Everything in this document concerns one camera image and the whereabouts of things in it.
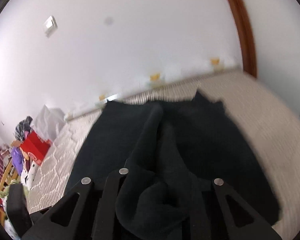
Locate white spotted plush toy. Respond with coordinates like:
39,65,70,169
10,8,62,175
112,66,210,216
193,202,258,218
20,159,39,191

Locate purple cloth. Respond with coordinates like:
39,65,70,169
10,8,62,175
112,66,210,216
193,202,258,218
11,147,23,176

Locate green blanket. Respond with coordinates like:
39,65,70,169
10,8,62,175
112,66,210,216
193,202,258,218
0,179,29,199

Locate striped beige quilted mattress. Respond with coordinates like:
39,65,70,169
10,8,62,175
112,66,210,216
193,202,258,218
27,70,300,239

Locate plaid clothes in bag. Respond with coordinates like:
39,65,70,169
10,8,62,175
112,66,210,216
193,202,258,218
14,116,33,141

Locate white printed rolled sheet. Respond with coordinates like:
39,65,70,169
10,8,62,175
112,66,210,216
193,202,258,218
64,57,243,122

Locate white plastic shopping bag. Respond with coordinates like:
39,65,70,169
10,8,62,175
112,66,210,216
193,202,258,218
30,105,65,143

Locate brown wooden door frame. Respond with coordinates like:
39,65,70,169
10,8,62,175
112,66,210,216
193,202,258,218
228,0,257,78

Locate wooden chair frame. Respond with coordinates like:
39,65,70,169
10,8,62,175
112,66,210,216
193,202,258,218
0,160,19,226

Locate white wall switch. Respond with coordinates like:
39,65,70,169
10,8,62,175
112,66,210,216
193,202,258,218
43,16,58,37

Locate red paper shopping bag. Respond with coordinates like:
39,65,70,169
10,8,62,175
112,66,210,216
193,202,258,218
20,131,52,166

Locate black sweatshirt with white print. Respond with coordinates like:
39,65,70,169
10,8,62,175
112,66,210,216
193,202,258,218
66,93,280,239

